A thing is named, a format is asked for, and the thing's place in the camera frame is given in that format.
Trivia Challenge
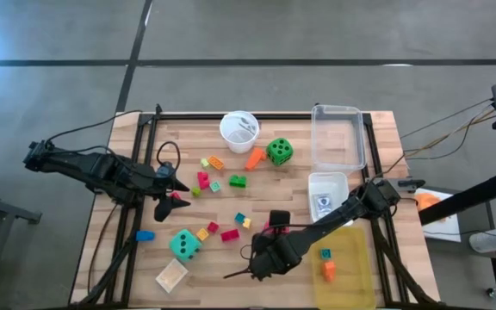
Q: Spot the grey stand foot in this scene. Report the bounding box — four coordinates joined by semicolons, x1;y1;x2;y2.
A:
0;184;43;225

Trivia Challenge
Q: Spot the yellow translucent bin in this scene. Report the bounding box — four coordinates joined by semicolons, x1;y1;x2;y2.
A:
311;226;377;310

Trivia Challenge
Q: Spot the thin yellow floor cable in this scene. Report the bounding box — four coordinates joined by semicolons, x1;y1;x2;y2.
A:
376;109;496;178

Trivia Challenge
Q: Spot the orange carrot toy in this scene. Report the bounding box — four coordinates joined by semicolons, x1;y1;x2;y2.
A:
245;147;268;171

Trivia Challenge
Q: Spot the clear plastic bin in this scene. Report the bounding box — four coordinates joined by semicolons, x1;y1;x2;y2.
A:
310;104;367;173

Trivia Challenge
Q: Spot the black right camera cable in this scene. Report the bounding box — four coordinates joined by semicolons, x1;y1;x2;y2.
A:
223;244;260;280

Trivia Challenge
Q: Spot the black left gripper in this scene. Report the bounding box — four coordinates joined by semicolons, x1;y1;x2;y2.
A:
143;172;192;224

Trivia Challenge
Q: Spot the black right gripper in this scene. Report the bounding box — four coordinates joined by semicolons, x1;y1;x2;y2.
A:
249;209;308;282

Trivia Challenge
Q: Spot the white paper sheet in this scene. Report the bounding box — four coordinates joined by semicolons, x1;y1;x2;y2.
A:
414;187;462;243

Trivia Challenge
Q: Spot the black table frame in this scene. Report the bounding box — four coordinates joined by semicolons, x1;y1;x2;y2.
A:
75;102;445;309

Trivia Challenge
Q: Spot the teal foam die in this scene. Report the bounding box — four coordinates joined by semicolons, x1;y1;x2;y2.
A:
169;228;203;263

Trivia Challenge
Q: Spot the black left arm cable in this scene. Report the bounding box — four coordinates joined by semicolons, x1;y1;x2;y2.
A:
43;109;144;146

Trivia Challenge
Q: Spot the green foam die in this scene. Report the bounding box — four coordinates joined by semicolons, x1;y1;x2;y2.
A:
265;137;295;167

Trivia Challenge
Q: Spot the orange printed object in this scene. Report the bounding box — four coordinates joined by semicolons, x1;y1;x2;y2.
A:
415;192;445;217

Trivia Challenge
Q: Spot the sealed card pack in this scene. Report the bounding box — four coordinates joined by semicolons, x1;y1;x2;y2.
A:
312;193;334;219

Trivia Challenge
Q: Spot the pink rectangular brick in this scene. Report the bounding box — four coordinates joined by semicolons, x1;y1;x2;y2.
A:
220;228;241;243

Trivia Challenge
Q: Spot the thin black floor cable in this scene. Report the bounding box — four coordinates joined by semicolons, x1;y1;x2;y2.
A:
398;97;495;141

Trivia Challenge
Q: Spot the black left camera cable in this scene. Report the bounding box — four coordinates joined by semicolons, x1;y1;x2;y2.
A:
156;140;182;174

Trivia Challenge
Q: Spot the white plastic bin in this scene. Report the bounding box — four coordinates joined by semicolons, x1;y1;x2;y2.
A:
307;171;355;227

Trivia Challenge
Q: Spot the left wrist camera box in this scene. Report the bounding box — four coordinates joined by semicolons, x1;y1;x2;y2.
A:
156;162;176;179

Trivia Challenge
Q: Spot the black diagonal beam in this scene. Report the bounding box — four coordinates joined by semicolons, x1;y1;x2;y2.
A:
418;170;496;226

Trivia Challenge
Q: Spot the white round plastic cup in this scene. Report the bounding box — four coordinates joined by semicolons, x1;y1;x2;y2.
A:
219;110;261;155

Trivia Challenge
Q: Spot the black camera cable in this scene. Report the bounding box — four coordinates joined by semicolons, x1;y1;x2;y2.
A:
156;140;182;174
223;244;260;280

